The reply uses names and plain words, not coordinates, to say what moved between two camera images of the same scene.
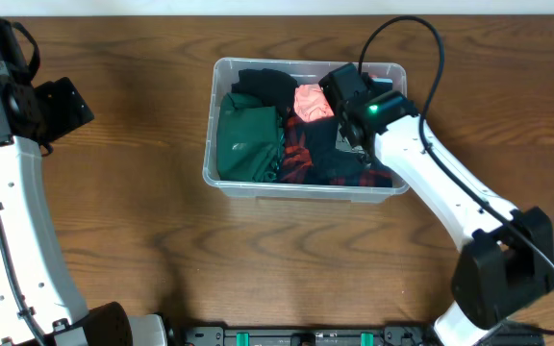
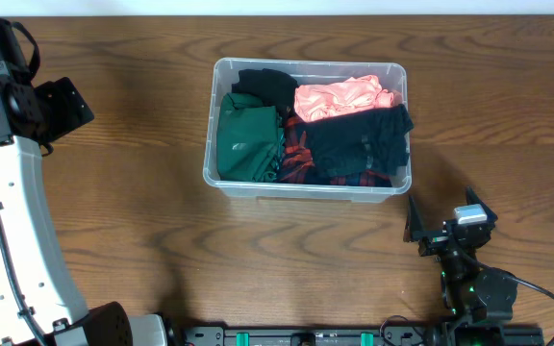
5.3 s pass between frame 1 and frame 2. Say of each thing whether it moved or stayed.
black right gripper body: moved
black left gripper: stayed
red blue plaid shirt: stayed
